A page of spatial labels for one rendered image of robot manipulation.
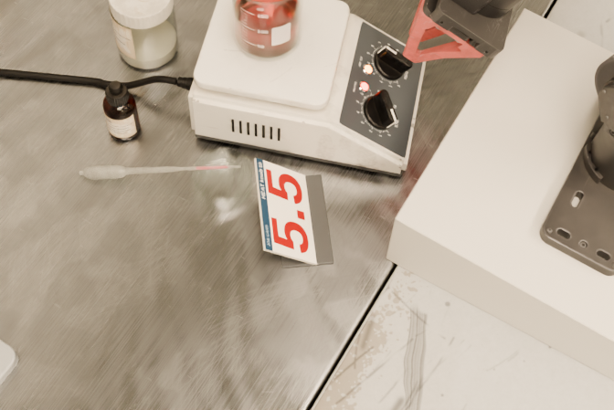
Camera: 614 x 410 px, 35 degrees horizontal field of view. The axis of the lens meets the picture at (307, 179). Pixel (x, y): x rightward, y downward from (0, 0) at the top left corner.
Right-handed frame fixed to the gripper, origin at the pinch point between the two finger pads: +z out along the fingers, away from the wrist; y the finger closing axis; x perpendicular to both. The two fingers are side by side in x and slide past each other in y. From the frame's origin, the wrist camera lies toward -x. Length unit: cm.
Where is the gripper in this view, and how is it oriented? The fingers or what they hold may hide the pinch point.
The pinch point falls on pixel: (417, 43)
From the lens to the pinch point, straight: 89.0
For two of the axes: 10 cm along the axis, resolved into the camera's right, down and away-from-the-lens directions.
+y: -2.7, 7.9, -5.5
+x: 8.3, 4.8, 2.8
